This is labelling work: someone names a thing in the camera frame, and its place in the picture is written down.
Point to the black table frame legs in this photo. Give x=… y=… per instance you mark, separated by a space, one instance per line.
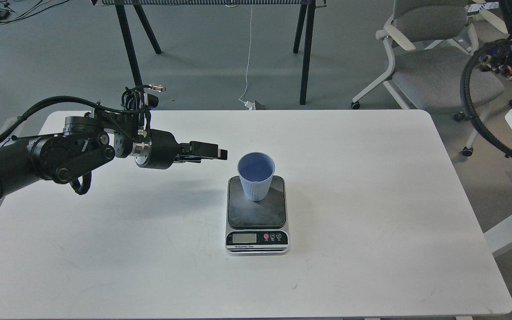
x=304 y=29

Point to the blue plastic cup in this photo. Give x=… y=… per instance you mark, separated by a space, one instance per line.
x=256 y=171

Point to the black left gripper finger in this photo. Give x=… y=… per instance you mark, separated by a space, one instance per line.
x=195 y=152

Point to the grey office chair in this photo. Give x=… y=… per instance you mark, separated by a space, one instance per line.
x=487 y=23
x=428 y=43

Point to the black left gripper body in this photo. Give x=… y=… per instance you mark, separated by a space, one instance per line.
x=160 y=152

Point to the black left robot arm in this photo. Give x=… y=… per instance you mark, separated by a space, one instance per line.
x=88 y=142

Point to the digital kitchen scale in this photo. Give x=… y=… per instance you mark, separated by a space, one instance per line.
x=257 y=228

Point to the white power plug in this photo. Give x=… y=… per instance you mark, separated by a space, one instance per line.
x=254 y=106

